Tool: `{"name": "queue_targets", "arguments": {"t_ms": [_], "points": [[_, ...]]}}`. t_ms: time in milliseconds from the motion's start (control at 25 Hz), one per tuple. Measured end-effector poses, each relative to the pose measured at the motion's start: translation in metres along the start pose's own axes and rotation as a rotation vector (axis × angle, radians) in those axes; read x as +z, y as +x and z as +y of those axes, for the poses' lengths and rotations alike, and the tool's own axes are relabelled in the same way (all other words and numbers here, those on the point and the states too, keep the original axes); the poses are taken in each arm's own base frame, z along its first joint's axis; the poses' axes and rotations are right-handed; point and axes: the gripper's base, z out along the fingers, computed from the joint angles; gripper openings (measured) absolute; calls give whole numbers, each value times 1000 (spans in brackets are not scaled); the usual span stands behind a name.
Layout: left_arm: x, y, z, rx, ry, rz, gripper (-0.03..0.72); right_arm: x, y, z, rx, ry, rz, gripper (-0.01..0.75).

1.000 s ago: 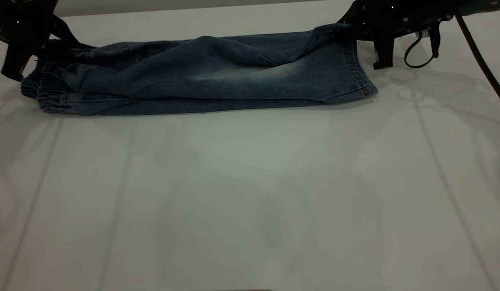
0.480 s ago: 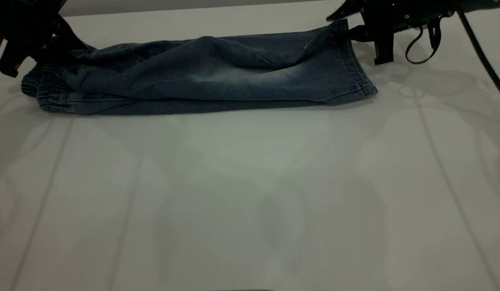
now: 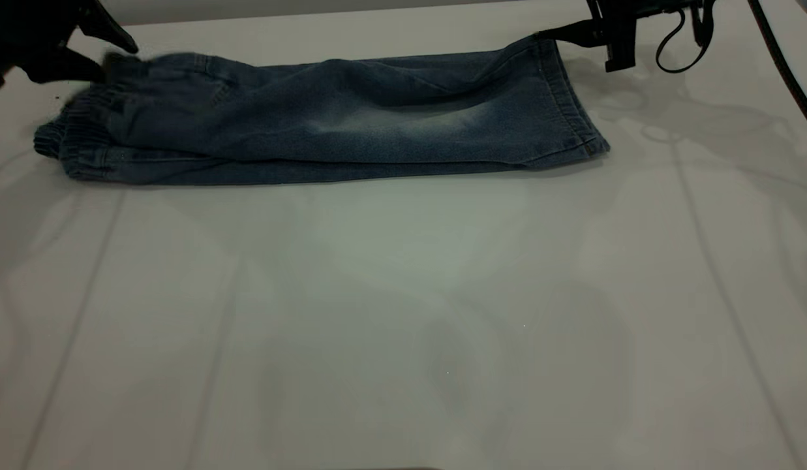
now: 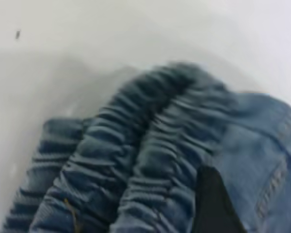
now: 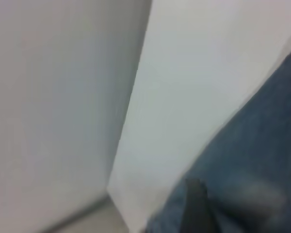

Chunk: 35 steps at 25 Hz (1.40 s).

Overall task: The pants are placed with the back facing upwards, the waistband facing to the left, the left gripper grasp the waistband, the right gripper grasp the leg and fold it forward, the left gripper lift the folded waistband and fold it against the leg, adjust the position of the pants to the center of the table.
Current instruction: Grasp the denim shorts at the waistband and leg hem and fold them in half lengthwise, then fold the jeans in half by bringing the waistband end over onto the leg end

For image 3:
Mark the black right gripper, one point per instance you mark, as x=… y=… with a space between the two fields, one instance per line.
x=628 y=23

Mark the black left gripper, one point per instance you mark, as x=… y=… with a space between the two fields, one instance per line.
x=25 y=32

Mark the blue denim shorts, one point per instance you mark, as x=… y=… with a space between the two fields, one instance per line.
x=344 y=117

